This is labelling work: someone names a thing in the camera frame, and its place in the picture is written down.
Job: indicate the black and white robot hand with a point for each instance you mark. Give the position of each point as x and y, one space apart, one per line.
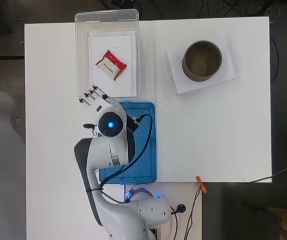
108 106

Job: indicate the red and white packet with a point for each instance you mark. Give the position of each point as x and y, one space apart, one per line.
111 65

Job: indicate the blue plastic box lid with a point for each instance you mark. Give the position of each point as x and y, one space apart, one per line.
143 170

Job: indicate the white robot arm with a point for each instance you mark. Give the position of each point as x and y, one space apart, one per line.
106 156

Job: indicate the clear plastic box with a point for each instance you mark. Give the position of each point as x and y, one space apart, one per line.
81 50

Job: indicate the white flat box stand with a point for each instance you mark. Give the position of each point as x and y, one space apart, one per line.
183 83

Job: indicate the brown round tub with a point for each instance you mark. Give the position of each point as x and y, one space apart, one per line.
201 77

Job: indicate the orange clamp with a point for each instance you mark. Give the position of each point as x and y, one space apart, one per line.
202 186

